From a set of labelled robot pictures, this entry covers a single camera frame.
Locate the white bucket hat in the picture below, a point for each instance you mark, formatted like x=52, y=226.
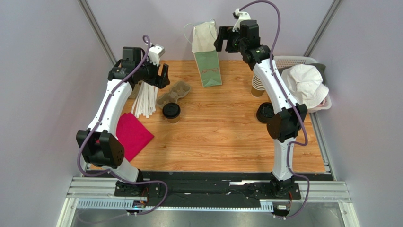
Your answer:
x=306, y=85

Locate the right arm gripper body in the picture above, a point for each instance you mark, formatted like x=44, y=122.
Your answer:
x=224, y=39

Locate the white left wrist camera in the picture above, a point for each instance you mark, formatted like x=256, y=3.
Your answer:
x=155, y=54

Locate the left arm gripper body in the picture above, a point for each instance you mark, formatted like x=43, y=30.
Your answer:
x=148, y=73

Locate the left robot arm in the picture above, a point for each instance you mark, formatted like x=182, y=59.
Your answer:
x=98, y=144

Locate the green white paper bag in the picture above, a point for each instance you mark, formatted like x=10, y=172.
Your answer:
x=201, y=37

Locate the stack of paper cups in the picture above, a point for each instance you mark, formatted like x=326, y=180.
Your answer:
x=257, y=88

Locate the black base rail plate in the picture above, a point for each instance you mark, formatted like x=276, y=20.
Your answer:
x=210, y=189

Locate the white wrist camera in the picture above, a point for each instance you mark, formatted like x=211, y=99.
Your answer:
x=155, y=54
x=240, y=16

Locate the single pulp cup carrier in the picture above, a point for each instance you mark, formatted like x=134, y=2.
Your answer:
x=179, y=90

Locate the dark green cloth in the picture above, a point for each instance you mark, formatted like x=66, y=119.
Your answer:
x=321, y=68

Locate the white paper straws bundle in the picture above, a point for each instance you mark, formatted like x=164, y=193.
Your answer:
x=145, y=102

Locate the black cup lid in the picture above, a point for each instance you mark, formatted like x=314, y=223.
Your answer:
x=171, y=110

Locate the white plastic basket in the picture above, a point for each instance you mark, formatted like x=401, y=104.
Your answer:
x=288, y=61

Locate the brown paper coffee cup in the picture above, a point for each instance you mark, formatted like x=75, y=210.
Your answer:
x=172, y=120

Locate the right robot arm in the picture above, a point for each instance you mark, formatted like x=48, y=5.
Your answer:
x=284, y=125

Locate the stack of pulp cup carriers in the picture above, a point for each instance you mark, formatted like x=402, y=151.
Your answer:
x=135, y=91

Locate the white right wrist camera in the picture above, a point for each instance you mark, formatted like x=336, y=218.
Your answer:
x=240, y=16

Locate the red folded cloth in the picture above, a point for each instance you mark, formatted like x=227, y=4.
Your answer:
x=133, y=135

